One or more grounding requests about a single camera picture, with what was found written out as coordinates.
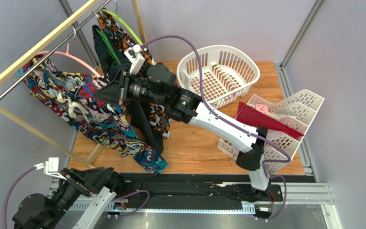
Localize wooden clothes rack frame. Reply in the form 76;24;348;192
0;0;174;168

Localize pink sticky note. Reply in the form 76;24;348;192
255;104;269;114

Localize red plastic folder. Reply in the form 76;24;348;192
236;102;305;139

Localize colourful comic print shorts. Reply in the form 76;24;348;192
17;54;168;175

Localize dark green clothes hanger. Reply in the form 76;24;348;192
92;26;122;65

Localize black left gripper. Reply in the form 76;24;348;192
43;165;114;228

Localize metal hanging rod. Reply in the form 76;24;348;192
0;0;110;86

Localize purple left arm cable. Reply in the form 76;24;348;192
2;166;39;229

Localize aluminium frame post left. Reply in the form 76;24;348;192
57;0;98;69

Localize white plastic laundry basket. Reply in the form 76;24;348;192
176;45;260;109

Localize dark grey shorts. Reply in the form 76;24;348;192
91;25;165;155

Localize aluminium frame post right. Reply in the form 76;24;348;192
280;0;325;70

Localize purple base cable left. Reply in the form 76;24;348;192
107;189;150;218

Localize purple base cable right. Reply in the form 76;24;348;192
254;174;287;222

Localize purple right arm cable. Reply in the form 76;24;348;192
140;35;292;178

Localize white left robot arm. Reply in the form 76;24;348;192
12;167;125;229

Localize white slotted cable duct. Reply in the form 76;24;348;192
65;199;256;214

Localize pink clothes hanger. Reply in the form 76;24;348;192
53;26;101;76

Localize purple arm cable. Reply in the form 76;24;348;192
140;35;292;178
2;166;39;229

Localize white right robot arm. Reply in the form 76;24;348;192
93;63;270;191

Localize white tiered file organizer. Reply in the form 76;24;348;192
217;89;325;176

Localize light green clothes hanger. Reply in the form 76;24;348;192
102;9;143;45

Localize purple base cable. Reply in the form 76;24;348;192
107;189;150;218
254;174;287;222

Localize orange camouflage print shorts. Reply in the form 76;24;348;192
98;8;171;139

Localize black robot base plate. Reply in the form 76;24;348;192
122;173;284;209

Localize aluminium frame post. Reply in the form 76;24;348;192
57;0;98;69
280;0;325;70

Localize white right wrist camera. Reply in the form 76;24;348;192
124;44;145;75

